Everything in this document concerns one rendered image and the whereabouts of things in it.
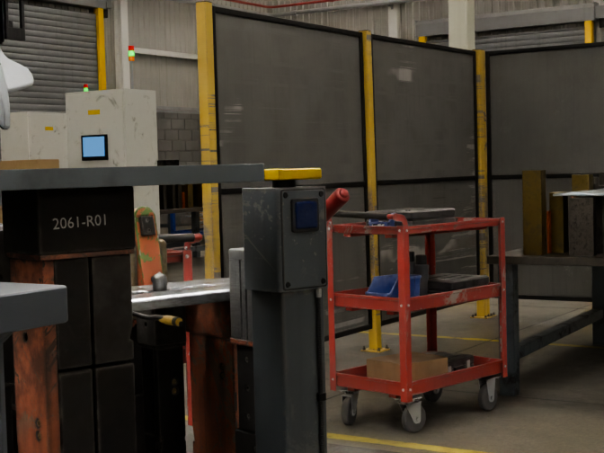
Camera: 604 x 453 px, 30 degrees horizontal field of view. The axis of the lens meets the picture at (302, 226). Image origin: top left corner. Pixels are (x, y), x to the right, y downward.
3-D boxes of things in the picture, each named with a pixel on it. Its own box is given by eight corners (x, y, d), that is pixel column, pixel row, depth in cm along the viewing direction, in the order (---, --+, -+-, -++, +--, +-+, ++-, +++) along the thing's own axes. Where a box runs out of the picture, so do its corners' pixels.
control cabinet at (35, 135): (35, 262, 1505) (28, 77, 1492) (5, 261, 1531) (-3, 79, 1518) (111, 252, 1644) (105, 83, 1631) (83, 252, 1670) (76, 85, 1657)
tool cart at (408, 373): (432, 396, 562) (428, 201, 557) (509, 409, 530) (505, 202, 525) (319, 426, 504) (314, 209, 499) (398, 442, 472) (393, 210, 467)
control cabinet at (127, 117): (69, 284, 1179) (60, 48, 1166) (104, 279, 1224) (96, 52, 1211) (128, 287, 1136) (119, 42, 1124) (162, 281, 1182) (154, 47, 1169)
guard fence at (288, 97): (477, 315, 857) (472, 50, 847) (494, 316, 850) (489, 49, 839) (197, 400, 568) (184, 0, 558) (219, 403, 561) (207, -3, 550)
